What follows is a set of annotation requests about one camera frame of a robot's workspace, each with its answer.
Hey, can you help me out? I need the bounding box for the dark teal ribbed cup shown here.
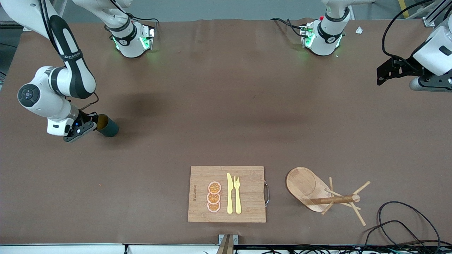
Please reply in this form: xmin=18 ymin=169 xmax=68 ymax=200
xmin=96 ymin=114 xmax=119 ymax=138

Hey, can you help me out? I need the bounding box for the wooden mug tree rack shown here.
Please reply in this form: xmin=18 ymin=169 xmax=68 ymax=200
xmin=286 ymin=167 xmax=371 ymax=226

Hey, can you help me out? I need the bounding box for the yellow plastic knife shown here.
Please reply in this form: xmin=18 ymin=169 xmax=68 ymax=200
xmin=227 ymin=173 xmax=234 ymax=214

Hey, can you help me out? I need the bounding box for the yellow plastic fork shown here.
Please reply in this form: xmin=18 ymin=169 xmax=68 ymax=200
xmin=233 ymin=175 xmax=242 ymax=214

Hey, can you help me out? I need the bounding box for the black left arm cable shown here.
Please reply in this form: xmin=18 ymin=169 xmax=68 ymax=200
xmin=381 ymin=0 xmax=436 ymax=69

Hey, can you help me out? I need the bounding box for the black right base cable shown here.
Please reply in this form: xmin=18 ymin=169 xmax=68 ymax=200
xmin=117 ymin=0 xmax=160 ymax=24

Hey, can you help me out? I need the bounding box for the black base cable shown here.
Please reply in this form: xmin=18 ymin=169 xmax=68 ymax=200
xmin=270 ymin=18 xmax=305 ymax=36
xmin=117 ymin=0 xmax=160 ymax=24

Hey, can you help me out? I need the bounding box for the black left base cable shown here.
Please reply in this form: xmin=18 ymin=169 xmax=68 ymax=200
xmin=270 ymin=18 xmax=305 ymax=36

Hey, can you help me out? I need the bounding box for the black loose table cable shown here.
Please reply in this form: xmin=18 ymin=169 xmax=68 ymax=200
xmin=362 ymin=219 xmax=428 ymax=247
xmin=377 ymin=201 xmax=441 ymax=254

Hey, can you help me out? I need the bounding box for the bamboo cutting board metal handle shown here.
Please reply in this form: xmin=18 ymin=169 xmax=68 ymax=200
xmin=188 ymin=166 xmax=270 ymax=223

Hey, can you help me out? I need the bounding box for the metal table edge bracket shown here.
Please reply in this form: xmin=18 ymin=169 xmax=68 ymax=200
xmin=216 ymin=234 xmax=239 ymax=254

